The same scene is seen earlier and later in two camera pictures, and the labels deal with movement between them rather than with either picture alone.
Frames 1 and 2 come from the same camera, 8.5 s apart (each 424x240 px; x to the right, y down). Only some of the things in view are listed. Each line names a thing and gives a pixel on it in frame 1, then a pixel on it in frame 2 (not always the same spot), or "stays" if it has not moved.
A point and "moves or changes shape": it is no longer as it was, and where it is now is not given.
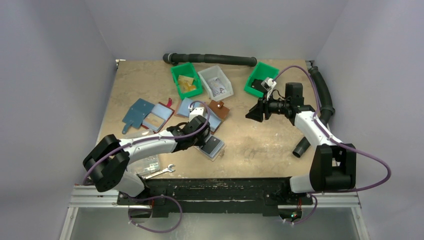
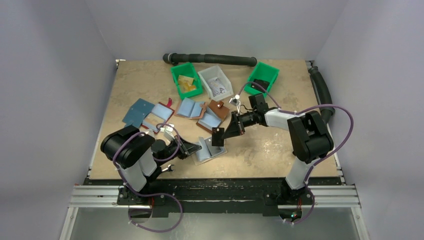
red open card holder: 158,116 stays
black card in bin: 257,84 stays
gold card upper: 187,80 stays
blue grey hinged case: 217,150 moves or changes shape
